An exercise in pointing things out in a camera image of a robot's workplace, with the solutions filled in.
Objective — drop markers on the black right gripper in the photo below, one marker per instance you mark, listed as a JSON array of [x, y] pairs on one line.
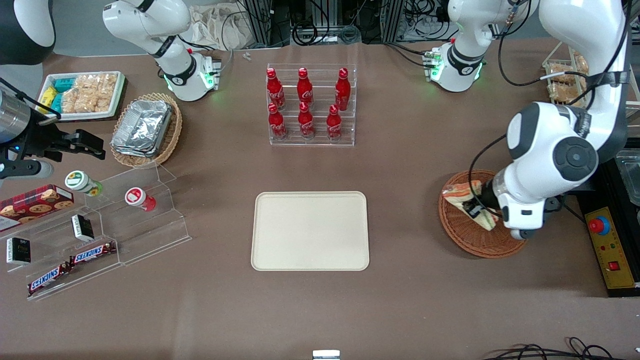
[[37, 140]]

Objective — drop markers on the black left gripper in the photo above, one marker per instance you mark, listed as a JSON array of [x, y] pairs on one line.
[[486, 194]]

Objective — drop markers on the triangular sandwich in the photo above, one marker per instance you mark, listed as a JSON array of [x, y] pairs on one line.
[[457, 194]]

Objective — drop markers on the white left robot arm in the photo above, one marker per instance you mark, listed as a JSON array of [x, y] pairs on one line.
[[550, 145]]

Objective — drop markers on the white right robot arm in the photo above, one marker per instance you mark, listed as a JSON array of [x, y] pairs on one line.
[[150, 25]]

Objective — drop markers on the white rectangular snack tray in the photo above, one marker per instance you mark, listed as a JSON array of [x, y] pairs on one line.
[[80, 116]]

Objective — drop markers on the round brown wicker basket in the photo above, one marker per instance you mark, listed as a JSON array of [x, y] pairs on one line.
[[475, 245]]

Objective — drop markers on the oval light wicker basket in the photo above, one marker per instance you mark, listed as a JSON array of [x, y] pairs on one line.
[[172, 135]]

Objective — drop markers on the beige rectangular tray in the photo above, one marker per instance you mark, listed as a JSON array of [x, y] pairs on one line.
[[310, 230]]

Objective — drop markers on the green lidded drink cup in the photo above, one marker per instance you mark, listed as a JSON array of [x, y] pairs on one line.
[[80, 181]]

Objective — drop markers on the clear bags of rice crackers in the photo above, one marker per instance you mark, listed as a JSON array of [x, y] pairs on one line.
[[90, 92]]

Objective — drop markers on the stacked aluminium foil containers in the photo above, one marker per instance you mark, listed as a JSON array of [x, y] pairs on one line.
[[142, 127]]

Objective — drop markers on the teal snack packet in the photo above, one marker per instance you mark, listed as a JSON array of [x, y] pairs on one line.
[[56, 102], [64, 84]]

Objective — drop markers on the yellow snack packet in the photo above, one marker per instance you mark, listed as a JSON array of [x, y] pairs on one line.
[[48, 96]]

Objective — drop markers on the red lidded drink cup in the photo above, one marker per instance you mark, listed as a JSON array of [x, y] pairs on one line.
[[137, 197]]

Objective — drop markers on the small black box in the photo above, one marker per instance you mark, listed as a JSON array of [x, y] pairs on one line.
[[82, 227], [19, 251]]

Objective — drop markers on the red cookie box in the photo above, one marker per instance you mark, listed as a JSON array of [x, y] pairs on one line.
[[35, 205]]

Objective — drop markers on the clear acrylic stepped display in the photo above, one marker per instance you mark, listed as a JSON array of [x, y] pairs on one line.
[[150, 235]]

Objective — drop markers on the snickers bar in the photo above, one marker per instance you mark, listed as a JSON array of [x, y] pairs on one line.
[[92, 253], [47, 279]]

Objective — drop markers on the small bagged cracker snack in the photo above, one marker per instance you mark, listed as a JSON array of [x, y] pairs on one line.
[[561, 73], [560, 92]]

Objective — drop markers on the black equipment base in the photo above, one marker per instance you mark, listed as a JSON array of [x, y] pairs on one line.
[[620, 220]]

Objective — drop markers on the yellow emergency stop box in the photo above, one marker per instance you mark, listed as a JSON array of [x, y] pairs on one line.
[[612, 260]]

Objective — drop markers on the clear plastic container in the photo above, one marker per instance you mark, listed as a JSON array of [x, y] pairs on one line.
[[631, 175]]

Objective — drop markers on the red cola bottle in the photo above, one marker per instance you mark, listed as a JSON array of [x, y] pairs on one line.
[[334, 126], [276, 125], [306, 124], [305, 90], [343, 90], [276, 90]]

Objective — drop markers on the beige cloth bag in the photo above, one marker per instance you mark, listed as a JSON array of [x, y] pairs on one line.
[[215, 27]]

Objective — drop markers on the large bagged cracker snack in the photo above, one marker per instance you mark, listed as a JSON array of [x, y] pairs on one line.
[[580, 62]]

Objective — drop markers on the clear acrylic bottle rack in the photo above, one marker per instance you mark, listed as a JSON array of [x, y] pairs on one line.
[[320, 80]]

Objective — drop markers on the small white block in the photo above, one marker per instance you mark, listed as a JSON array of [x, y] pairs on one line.
[[326, 355]]

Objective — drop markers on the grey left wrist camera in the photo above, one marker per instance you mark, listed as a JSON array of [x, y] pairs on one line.
[[520, 234]]

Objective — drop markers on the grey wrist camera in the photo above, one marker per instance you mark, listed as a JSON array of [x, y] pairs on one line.
[[520, 234], [25, 170]]

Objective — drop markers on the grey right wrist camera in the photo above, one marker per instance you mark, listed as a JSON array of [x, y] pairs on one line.
[[25, 170]]

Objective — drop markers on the aluminium frame post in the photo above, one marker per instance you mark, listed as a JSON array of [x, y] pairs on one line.
[[257, 22], [392, 20]]

